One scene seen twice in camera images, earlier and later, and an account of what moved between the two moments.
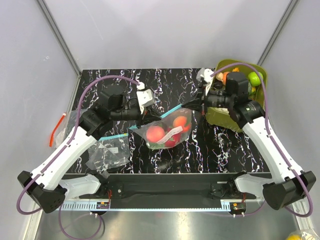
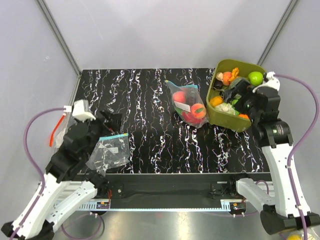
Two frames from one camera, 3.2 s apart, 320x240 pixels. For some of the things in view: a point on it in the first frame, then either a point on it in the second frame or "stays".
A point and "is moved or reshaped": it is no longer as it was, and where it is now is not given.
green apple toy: (254, 78) stays
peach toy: (181, 121) is moved or reshaped
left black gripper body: (144, 113) to (111, 124)
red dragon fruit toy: (173, 140) to (191, 119)
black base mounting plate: (168, 186) stays
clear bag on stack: (107, 153) stays
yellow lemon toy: (295, 237) stays
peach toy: (154, 133) to (179, 96)
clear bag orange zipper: (67, 123) stays
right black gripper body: (206, 101) to (245, 103)
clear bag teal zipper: (169, 131) to (188, 105)
